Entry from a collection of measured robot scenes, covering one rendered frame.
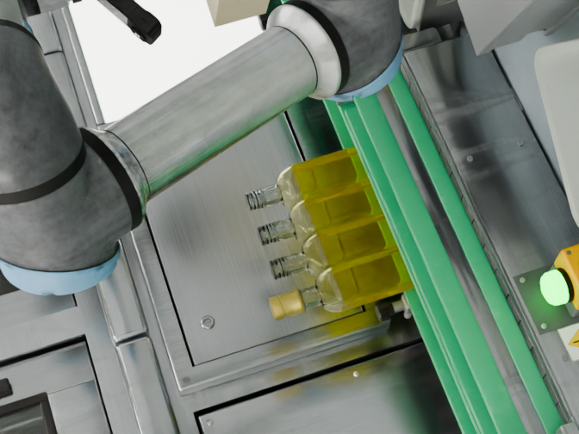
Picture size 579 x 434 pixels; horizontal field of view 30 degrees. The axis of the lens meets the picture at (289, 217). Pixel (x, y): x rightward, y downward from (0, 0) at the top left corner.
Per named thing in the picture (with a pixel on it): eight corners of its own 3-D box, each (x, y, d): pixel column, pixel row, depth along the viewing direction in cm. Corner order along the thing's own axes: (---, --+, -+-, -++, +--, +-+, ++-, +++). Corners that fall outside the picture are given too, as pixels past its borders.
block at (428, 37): (426, 58, 165) (382, 71, 164) (433, 21, 157) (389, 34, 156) (434, 77, 164) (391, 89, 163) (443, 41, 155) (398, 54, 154)
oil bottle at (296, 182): (401, 147, 169) (271, 186, 166) (405, 128, 164) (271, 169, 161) (414, 177, 167) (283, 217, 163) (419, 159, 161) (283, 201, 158)
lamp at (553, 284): (553, 275, 138) (532, 282, 138) (562, 261, 134) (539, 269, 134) (569, 306, 136) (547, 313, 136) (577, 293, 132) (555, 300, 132)
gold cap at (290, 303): (306, 317, 154) (277, 326, 153) (298, 301, 157) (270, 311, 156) (302, 298, 152) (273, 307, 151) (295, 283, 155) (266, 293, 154)
